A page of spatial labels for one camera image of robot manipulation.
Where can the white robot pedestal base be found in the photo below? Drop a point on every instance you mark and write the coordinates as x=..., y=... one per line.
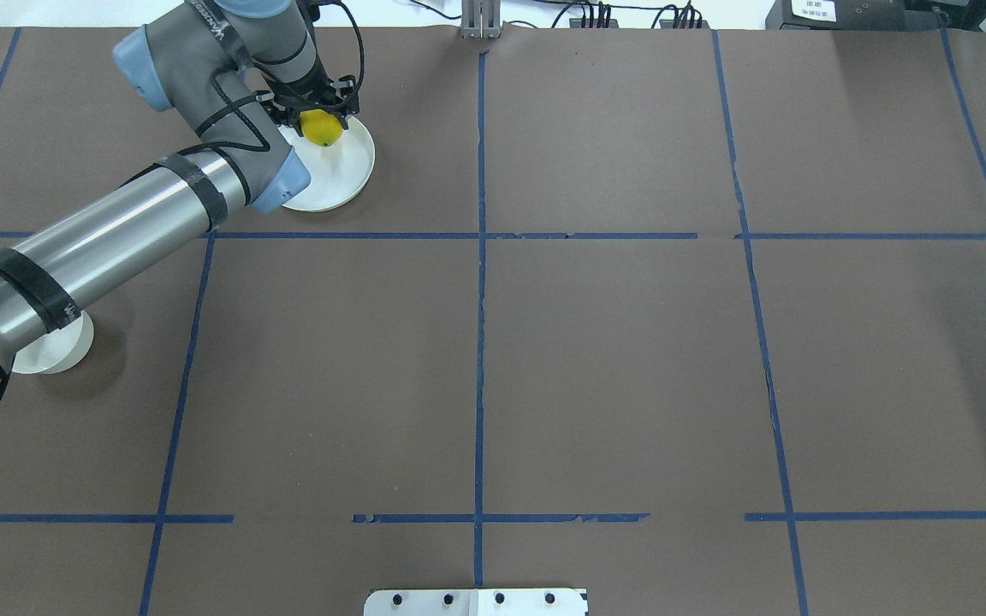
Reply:
x=503, y=601

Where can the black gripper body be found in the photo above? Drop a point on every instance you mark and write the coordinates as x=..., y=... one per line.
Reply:
x=315, y=91

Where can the white round plate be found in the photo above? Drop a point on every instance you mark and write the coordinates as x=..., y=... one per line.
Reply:
x=339, y=172

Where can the aluminium frame post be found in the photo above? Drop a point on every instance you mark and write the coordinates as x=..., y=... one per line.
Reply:
x=481, y=19

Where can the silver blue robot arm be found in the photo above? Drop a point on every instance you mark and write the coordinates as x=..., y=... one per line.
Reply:
x=236, y=71

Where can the yellow lemon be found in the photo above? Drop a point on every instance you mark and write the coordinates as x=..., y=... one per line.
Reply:
x=320, y=127

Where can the white small bowl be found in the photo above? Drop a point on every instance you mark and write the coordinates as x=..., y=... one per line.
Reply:
x=57, y=351

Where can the black computer box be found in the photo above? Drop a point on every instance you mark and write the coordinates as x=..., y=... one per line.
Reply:
x=882, y=16

